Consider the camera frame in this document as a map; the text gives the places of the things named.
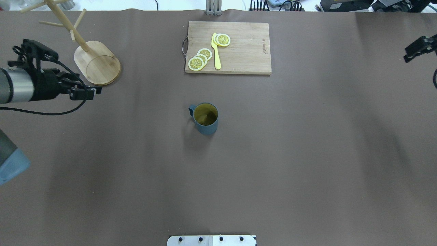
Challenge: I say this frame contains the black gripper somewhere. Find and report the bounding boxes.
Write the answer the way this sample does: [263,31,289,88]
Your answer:
[32,69,102,101]

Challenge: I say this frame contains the dark teal mug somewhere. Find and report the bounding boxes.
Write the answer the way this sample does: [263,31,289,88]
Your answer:
[188,102,219,135]

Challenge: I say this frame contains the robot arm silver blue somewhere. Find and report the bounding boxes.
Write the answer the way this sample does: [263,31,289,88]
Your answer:
[1,66,101,185]

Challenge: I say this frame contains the wooden cup storage rack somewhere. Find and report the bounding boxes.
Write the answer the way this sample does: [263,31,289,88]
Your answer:
[20,0,122,86]

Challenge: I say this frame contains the lemon slice front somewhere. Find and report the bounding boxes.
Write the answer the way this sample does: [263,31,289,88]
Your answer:
[187,56,206,71]

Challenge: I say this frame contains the lemon slice middle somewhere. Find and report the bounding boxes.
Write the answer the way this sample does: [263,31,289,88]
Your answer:
[197,48,212,61]

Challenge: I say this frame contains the wooden cutting board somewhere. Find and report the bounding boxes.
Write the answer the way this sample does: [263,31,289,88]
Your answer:
[185,21,272,75]

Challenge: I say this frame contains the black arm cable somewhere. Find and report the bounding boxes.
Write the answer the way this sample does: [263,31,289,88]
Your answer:
[0,55,88,116]

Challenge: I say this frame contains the aluminium frame post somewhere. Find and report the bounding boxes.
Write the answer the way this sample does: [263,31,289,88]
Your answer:
[206,0,223,16]

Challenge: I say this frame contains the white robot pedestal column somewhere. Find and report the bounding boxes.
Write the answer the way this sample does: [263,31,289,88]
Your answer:
[167,235,257,246]

